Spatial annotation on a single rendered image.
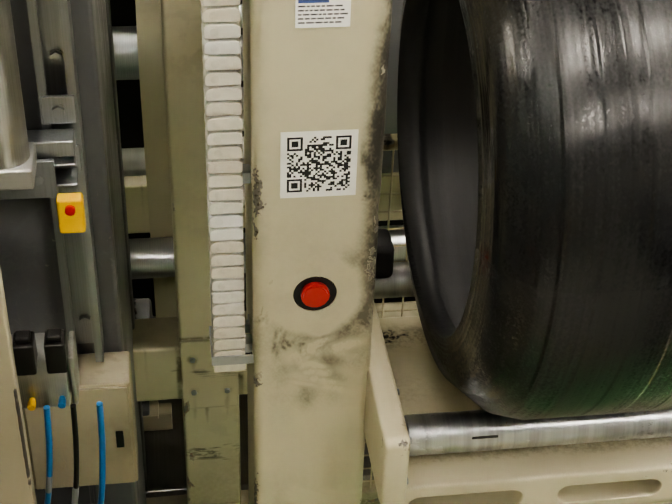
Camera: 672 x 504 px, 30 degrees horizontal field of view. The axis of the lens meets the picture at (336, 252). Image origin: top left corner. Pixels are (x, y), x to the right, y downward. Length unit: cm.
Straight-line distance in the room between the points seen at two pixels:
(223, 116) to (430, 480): 47
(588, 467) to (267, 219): 46
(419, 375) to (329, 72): 56
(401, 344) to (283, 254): 41
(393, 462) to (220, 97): 42
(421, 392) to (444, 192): 26
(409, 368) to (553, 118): 62
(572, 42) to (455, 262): 55
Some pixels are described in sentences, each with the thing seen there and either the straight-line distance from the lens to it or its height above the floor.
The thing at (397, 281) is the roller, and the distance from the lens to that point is 158.
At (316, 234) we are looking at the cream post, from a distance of 127.
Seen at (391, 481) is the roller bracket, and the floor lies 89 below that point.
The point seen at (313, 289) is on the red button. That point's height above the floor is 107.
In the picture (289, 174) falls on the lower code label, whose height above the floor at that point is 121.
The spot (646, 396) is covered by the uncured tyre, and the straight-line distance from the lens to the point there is 126.
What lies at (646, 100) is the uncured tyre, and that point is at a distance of 109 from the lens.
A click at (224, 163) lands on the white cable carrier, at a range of 122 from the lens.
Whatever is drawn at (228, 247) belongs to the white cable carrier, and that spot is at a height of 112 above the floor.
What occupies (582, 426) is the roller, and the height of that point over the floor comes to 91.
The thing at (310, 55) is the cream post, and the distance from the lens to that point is 116.
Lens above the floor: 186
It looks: 36 degrees down
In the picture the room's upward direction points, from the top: 2 degrees clockwise
